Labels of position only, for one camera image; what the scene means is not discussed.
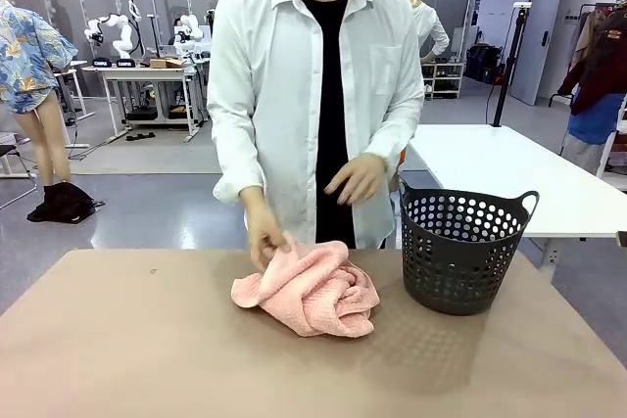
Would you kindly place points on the low white shelf unit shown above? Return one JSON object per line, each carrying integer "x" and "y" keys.
{"x": 443, "y": 80}

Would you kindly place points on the flat cardboard box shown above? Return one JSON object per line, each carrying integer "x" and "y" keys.
{"x": 166, "y": 62}

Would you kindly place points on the person's left forearm white sleeve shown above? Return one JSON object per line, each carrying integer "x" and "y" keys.
{"x": 397, "y": 129}

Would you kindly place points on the person's right forearm white sleeve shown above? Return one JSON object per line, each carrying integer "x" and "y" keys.
{"x": 237, "y": 158}

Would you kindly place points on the black tripod pole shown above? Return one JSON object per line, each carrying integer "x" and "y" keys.
{"x": 507, "y": 70}

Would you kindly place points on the tan mannequin with cap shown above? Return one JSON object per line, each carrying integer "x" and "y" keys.
{"x": 51, "y": 144}

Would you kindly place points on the person torso in white shirt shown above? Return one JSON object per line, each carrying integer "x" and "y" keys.
{"x": 279, "y": 95}

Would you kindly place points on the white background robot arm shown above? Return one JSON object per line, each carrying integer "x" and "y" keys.
{"x": 188, "y": 31}
{"x": 122, "y": 36}

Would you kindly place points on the beige hanging coat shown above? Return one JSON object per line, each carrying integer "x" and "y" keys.
{"x": 588, "y": 36}

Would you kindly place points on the mannequin in white shirt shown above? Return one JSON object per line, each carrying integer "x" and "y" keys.
{"x": 428, "y": 26}

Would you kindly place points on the dark grey perforated laundry basket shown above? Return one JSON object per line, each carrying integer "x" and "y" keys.
{"x": 441, "y": 273}

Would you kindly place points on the white work table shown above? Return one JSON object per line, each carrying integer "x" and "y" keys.
{"x": 514, "y": 168}

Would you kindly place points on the person's right hand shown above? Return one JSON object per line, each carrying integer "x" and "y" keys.
{"x": 262, "y": 227}

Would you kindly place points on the clothes rack with garments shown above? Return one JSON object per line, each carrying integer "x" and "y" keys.
{"x": 605, "y": 60}

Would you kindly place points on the person's left hand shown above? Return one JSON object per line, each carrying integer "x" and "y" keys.
{"x": 360, "y": 175}

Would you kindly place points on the black bag on floor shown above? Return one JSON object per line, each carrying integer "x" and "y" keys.
{"x": 61, "y": 202}

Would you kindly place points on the pink terry towel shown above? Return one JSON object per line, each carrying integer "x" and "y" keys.
{"x": 313, "y": 291}

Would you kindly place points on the grey door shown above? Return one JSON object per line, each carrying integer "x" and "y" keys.
{"x": 536, "y": 36}

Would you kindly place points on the blue hanging garment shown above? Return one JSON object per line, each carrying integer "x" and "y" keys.
{"x": 595, "y": 119}

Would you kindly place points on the black light stand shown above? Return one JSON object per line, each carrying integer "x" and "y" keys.
{"x": 142, "y": 26}

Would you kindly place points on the black suitcase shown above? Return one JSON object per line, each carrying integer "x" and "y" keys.
{"x": 482, "y": 63}

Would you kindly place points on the white background robot table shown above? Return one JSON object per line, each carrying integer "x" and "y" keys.
{"x": 147, "y": 70}

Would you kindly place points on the grey folding chair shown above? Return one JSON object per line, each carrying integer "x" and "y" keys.
{"x": 14, "y": 153}

